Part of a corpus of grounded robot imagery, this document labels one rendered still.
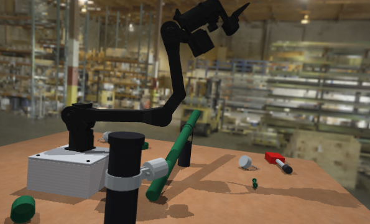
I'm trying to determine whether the dark green ring clamp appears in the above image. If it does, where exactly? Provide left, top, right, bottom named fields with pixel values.
left=142, top=142, right=149, bottom=150

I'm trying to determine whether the green cylinder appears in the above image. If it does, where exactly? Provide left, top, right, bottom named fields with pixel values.
left=146, top=110, right=200, bottom=201
left=10, top=195, right=35, bottom=223

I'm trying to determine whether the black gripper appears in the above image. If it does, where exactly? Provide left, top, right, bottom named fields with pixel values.
left=195, top=0, right=250, bottom=36

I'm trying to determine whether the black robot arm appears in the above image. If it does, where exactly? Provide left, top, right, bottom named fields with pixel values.
left=61, top=7, right=214, bottom=152

